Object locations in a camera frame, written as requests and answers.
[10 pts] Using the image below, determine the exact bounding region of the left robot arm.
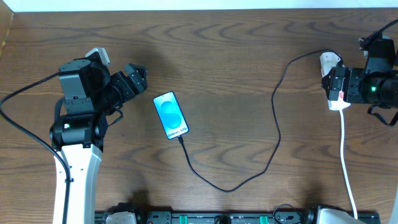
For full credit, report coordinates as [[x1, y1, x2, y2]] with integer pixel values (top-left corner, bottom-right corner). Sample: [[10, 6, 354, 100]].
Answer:
[[50, 58, 147, 223]]

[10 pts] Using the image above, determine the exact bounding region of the blue screen Galaxy smartphone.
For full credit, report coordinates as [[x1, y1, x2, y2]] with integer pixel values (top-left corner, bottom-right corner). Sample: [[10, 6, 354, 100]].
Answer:
[[153, 91, 189, 140]]

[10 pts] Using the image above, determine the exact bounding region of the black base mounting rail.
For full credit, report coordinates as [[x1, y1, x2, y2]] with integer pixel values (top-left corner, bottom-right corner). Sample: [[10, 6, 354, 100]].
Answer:
[[94, 203, 381, 224]]

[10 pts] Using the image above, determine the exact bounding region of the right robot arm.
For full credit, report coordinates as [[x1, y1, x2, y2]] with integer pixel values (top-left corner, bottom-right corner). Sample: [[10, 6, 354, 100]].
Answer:
[[320, 32, 397, 126]]

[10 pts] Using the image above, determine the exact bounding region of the black USB charging cable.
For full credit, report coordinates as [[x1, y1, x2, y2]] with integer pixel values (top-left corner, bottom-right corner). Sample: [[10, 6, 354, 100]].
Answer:
[[177, 47, 344, 193]]

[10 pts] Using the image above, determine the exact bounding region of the white power strip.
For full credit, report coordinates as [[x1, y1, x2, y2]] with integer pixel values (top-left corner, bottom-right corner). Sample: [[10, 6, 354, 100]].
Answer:
[[321, 75, 351, 111]]

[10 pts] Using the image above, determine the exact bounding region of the white USB charger plug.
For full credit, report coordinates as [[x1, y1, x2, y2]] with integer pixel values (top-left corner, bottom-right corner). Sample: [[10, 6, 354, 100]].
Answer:
[[320, 52, 343, 77]]

